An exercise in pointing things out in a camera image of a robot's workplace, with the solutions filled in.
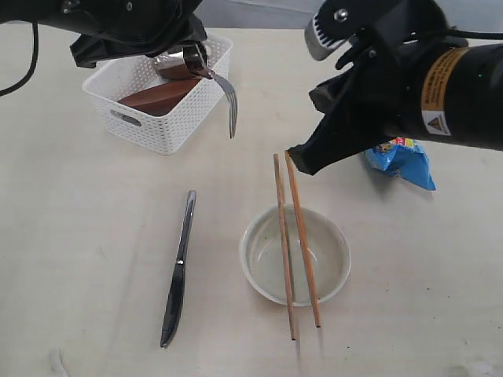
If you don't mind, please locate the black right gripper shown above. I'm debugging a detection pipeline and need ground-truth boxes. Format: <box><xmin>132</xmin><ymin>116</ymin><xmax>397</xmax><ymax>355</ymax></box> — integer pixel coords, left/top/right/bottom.
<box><xmin>288</xmin><ymin>35</ymin><xmax>424</xmax><ymax>175</ymax></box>

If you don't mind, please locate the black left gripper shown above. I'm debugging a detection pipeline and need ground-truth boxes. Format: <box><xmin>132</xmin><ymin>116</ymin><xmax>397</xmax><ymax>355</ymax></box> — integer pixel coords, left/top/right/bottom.
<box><xmin>70</xmin><ymin>12</ymin><xmax>207</xmax><ymax>68</ymax></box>

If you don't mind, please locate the blue snack chip bag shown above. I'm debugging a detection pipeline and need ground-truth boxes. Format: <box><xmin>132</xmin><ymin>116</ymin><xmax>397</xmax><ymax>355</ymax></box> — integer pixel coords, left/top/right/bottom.
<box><xmin>364</xmin><ymin>137</ymin><xmax>436</xmax><ymax>192</ymax></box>

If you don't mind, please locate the brown wooden chopstick front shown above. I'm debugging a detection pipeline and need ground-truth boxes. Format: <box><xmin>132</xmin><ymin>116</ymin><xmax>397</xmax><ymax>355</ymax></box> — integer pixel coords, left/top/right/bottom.
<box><xmin>285</xmin><ymin>151</ymin><xmax>321</xmax><ymax>328</ymax></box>

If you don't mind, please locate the brown wooden chopstick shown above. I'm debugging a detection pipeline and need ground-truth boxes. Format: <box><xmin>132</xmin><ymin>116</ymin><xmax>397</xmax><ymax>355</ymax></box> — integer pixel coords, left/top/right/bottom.
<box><xmin>285</xmin><ymin>151</ymin><xmax>321</xmax><ymax>328</ymax></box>
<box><xmin>273</xmin><ymin>154</ymin><xmax>298</xmax><ymax>341</ymax></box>

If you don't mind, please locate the stainless steel fork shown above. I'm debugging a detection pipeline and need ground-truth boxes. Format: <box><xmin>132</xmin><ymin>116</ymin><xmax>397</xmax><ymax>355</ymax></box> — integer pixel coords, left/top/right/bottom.
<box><xmin>213</xmin><ymin>72</ymin><xmax>238</xmax><ymax>139</ymax></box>

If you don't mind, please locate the floral ceramic bowl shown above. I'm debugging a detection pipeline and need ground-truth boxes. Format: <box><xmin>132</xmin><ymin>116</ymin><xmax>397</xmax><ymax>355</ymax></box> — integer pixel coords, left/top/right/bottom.
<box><xmin>239</xmin><ymin>204</ymin><xmax>351</xmax><ymax>307</ymax></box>

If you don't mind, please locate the stainless steel table knife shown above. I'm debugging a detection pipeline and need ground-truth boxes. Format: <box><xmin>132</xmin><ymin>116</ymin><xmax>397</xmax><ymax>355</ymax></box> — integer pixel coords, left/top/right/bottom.
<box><xmin>160</xmin><ymin>190</ymin><xmax>196</xmax><ymax>349</ymax></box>

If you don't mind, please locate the dark spoon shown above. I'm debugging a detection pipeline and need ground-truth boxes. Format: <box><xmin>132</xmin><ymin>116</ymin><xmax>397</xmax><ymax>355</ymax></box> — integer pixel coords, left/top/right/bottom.
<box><xmin>194</xmin><ymin>67</ymin><xmax>213</xmax><ymax>80</ymax></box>

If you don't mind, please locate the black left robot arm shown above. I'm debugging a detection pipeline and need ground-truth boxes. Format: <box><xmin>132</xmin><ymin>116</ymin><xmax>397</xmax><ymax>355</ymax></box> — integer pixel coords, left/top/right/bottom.
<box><xmin>1</xmin><ymin>0</ymin><xmax>207</xmax><ymax>68</ymax></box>

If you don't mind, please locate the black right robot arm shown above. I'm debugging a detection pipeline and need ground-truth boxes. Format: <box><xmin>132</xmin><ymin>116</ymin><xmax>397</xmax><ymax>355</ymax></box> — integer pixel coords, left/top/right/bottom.
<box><xmin>288</xmin><ymin>1</ymin><xmax>502</xmax><ymax>175</ymax></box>

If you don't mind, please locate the shiny metal cup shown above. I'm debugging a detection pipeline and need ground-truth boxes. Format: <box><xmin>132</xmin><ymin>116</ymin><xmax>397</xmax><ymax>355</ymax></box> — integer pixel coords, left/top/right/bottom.
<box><xmin>152</xmin><ymin>42</ymin><xmax>208</xmax><ymax>80</ymax></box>

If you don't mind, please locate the white woven plastic basket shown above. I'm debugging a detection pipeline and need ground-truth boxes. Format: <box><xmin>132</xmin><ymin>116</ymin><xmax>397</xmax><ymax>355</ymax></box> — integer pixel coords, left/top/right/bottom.
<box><xmin>83</xmin><ymin>56</ymin><xmax>224</xmax><ymax>155</ymax></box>

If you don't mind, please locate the brown wooden plate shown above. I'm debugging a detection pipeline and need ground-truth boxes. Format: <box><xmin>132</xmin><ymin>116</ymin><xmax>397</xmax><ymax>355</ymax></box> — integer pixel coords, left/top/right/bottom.
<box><xmin>118</xmin><ymin>78</ymin><xmax>200</xmax><ymax>116</ymax></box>

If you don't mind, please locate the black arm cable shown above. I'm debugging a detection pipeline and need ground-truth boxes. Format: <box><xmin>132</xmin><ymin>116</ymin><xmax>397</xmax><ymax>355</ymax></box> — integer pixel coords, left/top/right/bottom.
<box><xmin>408</xmin><ymin>23</ymin><xmax>503</xmax><ymax>44</ymax></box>
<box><xmin>0</xmin><ymin>21</ymin><xmax>39</xmax><ymax>97</ymax></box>

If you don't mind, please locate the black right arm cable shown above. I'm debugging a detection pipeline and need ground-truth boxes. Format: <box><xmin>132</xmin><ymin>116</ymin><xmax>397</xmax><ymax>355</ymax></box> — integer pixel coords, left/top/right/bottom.
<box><xmin>408</xmin><ymin>23</ymin><xmax>503</xmax><ymax>44</ymax></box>

